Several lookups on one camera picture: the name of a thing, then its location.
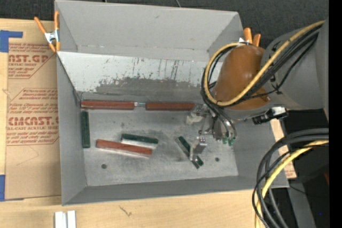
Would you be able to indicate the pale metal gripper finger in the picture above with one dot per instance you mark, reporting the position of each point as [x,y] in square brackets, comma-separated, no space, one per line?
[198,148]
[193,117]

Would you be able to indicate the dark green flat block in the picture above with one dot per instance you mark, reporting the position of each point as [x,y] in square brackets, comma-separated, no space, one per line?
[139,138]
[85,129]
[184,144]

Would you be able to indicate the red-brown flat block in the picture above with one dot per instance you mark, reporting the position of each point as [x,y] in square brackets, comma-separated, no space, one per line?
[125,147]
[107,105]
[169,106]

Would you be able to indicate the grey metal bin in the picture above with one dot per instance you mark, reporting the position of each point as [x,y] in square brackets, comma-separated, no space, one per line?
[149,82]

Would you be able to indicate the brown cardboard board, red print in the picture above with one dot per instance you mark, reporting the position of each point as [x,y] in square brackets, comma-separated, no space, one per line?
[32,114]

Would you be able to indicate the black cylinder on white bracket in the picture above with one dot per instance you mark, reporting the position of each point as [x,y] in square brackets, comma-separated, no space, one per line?
[270,114]

